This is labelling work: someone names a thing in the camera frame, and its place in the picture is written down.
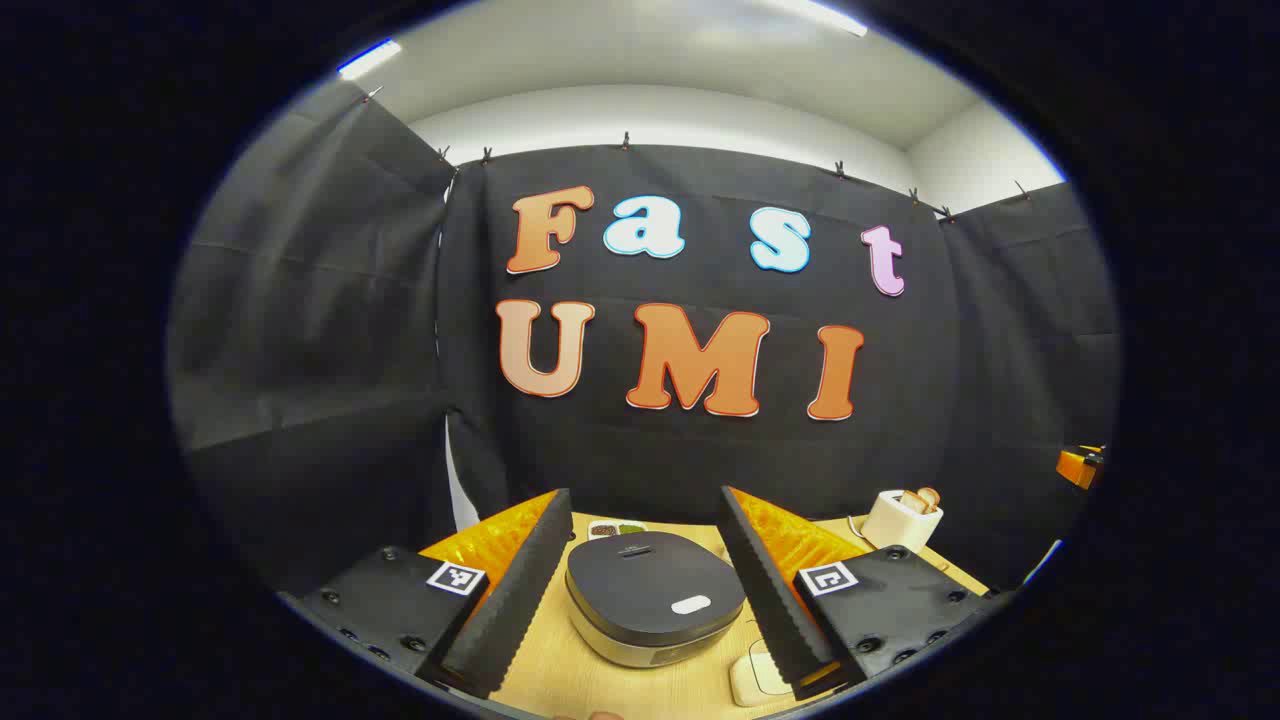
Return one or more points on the white divided seasoning dish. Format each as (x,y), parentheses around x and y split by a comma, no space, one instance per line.
(605,529)

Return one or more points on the black and silver rice cooker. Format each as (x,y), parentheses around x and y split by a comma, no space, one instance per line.
(650,590)

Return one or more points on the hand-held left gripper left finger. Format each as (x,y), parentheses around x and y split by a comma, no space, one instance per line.
(520,590)

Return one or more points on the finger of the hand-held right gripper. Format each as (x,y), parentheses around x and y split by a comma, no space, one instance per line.
(1075,468)

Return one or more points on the white toaster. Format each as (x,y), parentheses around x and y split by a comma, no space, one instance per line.
(890,522)

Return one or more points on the toast slice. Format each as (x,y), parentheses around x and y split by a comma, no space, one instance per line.
(912,499)
(930,496)

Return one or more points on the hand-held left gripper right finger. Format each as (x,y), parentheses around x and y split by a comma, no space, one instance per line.
(775,590)

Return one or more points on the black backdrop cloth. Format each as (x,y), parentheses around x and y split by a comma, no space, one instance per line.
(330,300)

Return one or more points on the ceiling light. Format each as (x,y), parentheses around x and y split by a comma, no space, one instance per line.
(368,60)

